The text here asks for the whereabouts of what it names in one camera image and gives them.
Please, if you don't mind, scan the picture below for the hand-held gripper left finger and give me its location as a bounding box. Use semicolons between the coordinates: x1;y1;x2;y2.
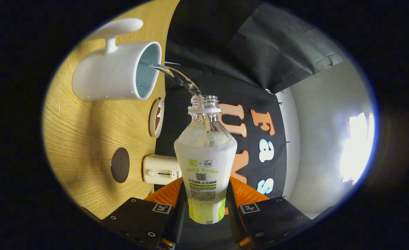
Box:
100;178;191;250

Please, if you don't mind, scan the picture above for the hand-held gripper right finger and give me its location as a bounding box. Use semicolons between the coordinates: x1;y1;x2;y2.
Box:
225;176;311;250

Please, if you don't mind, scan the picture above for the dark brown round coaster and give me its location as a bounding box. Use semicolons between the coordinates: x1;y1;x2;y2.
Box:
111;147;130;183

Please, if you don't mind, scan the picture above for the clear juice bottle green label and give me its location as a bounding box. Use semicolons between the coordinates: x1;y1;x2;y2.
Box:
174;95;238;225

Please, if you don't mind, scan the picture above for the white cup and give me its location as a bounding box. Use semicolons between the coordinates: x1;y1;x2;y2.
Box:
72;18;162;101

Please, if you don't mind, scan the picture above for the cream toaster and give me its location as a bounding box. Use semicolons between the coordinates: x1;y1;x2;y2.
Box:
143;155;182;185

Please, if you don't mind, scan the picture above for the wooden table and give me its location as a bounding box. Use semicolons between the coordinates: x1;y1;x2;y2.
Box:
42;0;180;220

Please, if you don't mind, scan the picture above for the white plate with brown food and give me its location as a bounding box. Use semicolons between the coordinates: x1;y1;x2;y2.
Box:
149;98;164;138

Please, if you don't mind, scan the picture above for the ceiling light panel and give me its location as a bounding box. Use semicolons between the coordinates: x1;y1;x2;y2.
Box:
341;112;375;184

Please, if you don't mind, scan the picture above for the black backdrop cloth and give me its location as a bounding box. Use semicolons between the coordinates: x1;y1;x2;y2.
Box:
154;0;347;216

